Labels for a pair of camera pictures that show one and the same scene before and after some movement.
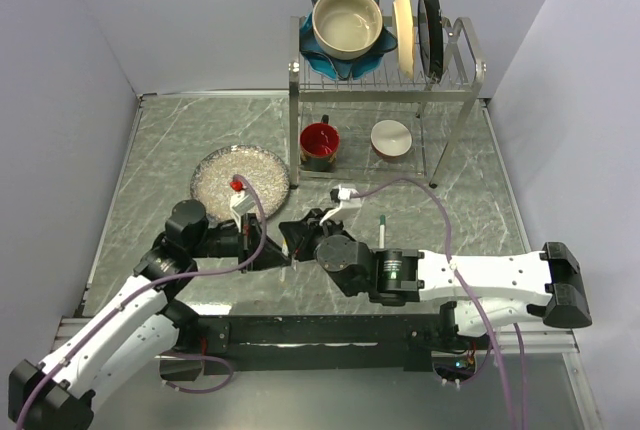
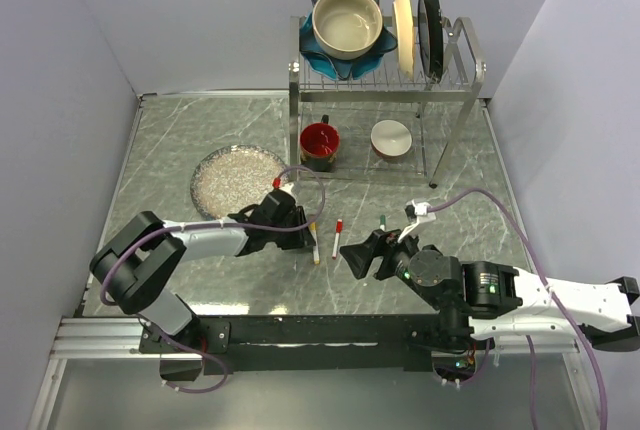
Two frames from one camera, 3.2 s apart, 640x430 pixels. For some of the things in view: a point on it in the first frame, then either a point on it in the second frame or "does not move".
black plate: x=431 y=32 does not move
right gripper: x=302 y=235 → x=383 y=243
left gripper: x=250 y=229 → x=300 y=238
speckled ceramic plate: x=263 y=171 does not move
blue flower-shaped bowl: x=323 y=65 does not move
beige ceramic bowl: x=346 y=22 does not move
